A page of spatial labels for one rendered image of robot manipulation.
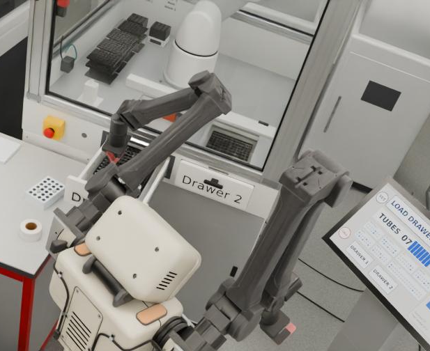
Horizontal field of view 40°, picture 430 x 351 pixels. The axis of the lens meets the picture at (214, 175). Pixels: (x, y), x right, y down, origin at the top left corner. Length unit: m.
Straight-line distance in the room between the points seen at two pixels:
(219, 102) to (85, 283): 0.55
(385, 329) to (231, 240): 0.69
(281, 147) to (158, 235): 0.95
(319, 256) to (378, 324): 1.36
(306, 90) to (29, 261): 1.05
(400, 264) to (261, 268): 0.82
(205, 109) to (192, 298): 1.35
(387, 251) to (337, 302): 1.33
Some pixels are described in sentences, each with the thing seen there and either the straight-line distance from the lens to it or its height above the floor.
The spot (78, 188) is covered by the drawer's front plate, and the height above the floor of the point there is 0.90.
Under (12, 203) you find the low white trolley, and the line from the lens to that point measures 2.17.
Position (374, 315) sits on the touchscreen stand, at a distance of 2.15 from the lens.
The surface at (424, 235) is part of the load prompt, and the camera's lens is 1.97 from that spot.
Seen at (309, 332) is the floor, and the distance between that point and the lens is 3.07.
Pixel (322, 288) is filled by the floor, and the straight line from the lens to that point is 3.30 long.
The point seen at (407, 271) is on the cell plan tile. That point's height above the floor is 1.06.
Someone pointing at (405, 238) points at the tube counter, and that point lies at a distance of 1.98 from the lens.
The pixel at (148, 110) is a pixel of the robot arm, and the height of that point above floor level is 1.29.
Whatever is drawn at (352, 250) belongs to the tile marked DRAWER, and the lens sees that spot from 2.01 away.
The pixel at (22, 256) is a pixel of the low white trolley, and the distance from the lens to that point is 2.00.
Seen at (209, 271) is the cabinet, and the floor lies 0.42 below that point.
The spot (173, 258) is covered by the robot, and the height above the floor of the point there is 1.37.
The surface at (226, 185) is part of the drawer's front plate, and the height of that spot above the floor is 0.90.
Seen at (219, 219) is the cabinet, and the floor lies 0.72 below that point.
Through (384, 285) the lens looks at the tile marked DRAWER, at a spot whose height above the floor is 1.00.
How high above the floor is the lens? 2.25
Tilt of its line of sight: 37 degrees down
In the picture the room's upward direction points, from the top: 18 degrees clockwise
